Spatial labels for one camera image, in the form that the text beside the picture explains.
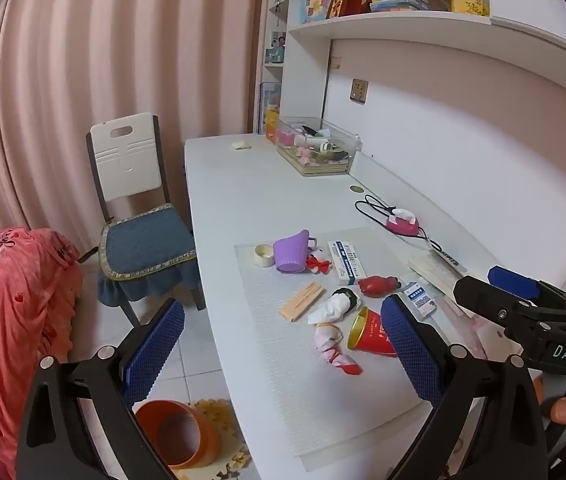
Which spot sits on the pink printed blanket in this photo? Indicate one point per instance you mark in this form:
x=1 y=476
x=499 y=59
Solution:
x=10 y=320

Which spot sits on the small white tape piece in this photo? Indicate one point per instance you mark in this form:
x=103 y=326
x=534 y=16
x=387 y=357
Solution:
x=241 y=145

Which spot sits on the translucent desk mat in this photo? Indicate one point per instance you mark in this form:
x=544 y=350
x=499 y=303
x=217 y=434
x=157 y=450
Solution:
x=288 y=370

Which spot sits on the wall socket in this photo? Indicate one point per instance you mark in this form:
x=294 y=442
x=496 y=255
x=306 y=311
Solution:
x=359 y=91

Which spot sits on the colourful printed box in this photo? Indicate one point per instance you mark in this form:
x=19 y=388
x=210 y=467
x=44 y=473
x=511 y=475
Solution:
x=319 y=6

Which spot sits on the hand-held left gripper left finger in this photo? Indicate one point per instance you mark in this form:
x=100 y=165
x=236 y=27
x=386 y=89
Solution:
x=155 y=345

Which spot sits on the red toy bottle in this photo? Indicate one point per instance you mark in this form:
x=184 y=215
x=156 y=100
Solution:
x=378 y=286

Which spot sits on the clear storage box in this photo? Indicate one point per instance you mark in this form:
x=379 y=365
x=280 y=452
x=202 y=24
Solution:
x=315 y=152

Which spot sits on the beige puzzle floor mat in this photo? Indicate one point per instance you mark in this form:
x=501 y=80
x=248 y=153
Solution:
x=223 y=440

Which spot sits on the red white bow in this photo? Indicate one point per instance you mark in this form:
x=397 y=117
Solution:
x=318 y=265

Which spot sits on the white wall shelf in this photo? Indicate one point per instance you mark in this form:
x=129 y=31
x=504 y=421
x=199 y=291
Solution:
x=413 y=25

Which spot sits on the purple plastic cup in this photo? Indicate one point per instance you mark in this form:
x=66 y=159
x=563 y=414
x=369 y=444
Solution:
x=290 y=254

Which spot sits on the blue white medicine box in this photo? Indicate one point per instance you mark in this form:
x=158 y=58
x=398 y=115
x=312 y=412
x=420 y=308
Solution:
x=422 y=301

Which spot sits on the white box with blue stripe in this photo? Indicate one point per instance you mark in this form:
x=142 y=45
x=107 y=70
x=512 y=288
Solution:
x=347 y=260

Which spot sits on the pink curtain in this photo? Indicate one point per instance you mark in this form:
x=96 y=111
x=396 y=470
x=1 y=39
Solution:
x=88 y=60

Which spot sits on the tan wooden box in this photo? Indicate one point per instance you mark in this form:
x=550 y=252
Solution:
x=302 y=301

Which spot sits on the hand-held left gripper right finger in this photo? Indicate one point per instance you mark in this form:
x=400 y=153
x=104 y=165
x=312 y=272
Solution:
x=410 y=355

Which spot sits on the blue chair cushion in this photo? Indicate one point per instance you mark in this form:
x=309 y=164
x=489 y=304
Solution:
x=145 y=242

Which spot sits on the white bookshelf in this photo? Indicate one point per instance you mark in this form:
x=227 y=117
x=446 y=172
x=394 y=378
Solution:
x=275 y=55

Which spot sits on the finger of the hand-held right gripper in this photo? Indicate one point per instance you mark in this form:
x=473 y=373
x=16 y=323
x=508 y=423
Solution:
x=488 y=302
x=513 y=280

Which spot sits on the white wooden chair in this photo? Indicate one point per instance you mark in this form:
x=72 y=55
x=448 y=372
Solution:
x=123 y=155

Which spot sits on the red paper cup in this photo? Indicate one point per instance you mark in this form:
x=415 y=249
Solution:
x=373 y=335

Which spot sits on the clear plastic bag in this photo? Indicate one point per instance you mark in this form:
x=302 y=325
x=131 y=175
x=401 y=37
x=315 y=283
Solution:
x=468 y=325

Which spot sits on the white paper packet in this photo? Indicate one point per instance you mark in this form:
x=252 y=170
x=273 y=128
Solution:
x=435 y=272

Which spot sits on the white tape roll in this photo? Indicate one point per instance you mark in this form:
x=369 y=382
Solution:
x=265 y=256

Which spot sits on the orange plastic bin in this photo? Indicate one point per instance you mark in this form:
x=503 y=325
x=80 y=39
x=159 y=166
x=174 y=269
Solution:
x=173 y=430

